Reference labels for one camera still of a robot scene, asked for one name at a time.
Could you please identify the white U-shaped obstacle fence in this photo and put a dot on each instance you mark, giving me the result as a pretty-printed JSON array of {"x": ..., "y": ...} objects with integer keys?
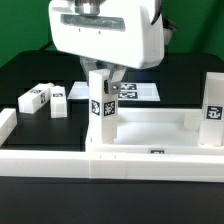
[{"x": 101, "y": 165}]

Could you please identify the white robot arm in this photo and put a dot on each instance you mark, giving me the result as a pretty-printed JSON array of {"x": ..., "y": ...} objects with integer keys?
[{"x": 120, "y": 33}]

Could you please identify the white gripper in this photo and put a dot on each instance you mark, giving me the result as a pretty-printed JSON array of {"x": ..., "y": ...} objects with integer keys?
[{"x": 125, "y": 32}]

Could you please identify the white desk tabletop panel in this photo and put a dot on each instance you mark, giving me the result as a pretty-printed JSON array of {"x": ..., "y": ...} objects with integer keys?
[{"x": 156, "y": 131}]

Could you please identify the white marker sheet with tags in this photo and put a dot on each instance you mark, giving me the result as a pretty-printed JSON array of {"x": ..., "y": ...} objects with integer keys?
[{"x": 128, "y": 92}]

